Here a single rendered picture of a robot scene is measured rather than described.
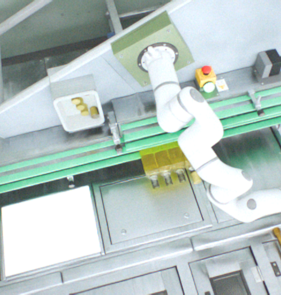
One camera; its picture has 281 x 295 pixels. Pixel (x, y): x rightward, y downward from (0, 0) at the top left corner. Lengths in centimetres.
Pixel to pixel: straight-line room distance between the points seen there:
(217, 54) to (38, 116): 80
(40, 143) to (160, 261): 72
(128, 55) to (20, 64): 107
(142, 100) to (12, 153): 61
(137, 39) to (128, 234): 81
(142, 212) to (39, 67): 108
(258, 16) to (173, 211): 86
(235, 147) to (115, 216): 67
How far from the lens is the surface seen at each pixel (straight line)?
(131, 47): 140
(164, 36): 140
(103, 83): 160
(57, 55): 236
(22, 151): 175
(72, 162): 168
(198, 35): 155
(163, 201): 173
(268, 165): 190
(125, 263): 166
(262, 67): 174
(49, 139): 175
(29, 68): 234
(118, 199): 175
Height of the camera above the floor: 180
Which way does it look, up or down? 31 degrees down
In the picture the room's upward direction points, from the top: 164 degrees clockwise
